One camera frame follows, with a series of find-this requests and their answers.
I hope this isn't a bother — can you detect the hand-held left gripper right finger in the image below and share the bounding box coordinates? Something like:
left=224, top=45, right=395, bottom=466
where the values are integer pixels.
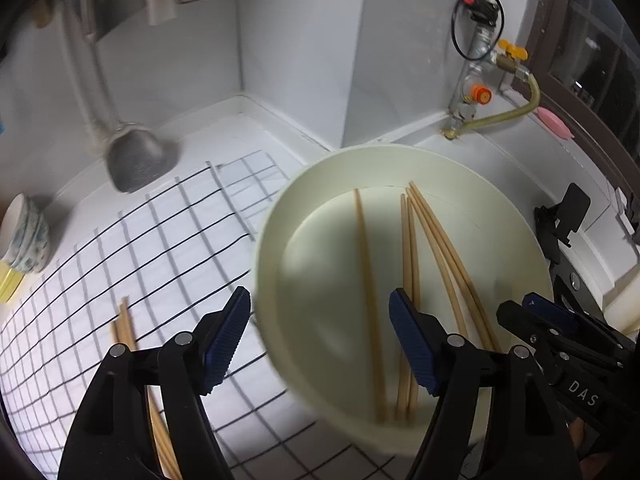
left=388, top=287, right=572, bottom=480

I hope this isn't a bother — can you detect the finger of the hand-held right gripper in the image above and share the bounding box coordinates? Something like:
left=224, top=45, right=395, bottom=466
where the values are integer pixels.
left=496, top=299, right=568, bottom=361
left=521, top=292, right=638, bottom=356

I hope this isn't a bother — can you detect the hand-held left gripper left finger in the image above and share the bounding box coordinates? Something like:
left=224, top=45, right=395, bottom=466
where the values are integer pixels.
left=57, top=286, right=252, bottom=480

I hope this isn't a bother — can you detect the wooden chopstick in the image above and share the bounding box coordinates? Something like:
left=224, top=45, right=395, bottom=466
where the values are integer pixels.
left=405, top=187, right=494, bottom=352
left=409, top=181, right=504, bottom=354
left=353, top=188, right=389, bottom=424

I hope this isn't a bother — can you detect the pile of wooden chopsticks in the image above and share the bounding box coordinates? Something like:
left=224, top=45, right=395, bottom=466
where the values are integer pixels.
left=110, top=296, right=184, bottom=480

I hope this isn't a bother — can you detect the cream round basin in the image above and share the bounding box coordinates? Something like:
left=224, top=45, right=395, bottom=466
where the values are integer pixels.
left=251, top=144, right=556, bottom=459

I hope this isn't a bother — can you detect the black phone stand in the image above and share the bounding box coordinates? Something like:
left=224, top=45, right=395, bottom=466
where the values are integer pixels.
left=533, top=182, right=592, bottom=267

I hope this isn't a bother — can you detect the white black checkered cloth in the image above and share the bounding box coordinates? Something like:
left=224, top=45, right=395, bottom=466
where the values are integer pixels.
left=0, top=150, right=417, bottom=480

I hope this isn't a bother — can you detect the pink soap bar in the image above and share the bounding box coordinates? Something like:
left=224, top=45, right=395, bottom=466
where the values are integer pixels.
left=534, top=106, right=576, bottom=140

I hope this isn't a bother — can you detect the white patterned bowl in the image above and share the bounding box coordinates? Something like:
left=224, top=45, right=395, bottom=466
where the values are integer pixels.
left=0, top=192, right=32, bottom=262
left=17, top=220, right=51, bottom=275
left=10, top=200, right=49, bottom=268

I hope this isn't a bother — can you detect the orange capped regulator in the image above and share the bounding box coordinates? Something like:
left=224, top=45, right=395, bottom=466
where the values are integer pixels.
left=464, top=82, right=494, bottom=106

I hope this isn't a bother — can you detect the black red solenoid valve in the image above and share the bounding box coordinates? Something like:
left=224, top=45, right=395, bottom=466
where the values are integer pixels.
left=462, top=0, right=501, bottom=24

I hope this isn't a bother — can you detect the white wall hook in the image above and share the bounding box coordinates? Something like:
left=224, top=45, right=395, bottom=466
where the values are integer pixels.
left=613, top=187, right=632, bottom=221

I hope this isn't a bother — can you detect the yellow gas hose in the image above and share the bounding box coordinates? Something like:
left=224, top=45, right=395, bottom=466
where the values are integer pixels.
left=440, top=72, right=541, bottom=141

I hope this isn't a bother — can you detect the brass valve yellow handle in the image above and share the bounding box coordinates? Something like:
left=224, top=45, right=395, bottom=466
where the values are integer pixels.
left=492, top=40, right=529, bottom=74

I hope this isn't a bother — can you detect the dark brown window frame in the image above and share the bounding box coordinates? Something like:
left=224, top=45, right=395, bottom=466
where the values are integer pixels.
left=524, top=0, right=640, bottom=182

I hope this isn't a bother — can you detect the white long-handled brush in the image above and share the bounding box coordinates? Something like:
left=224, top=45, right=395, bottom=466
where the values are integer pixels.
left=57, top=0, right=121, bottom=154

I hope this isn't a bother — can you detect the black cable loop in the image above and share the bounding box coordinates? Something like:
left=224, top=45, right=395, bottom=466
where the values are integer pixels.
left=449, top=0, right=506, bottom=61

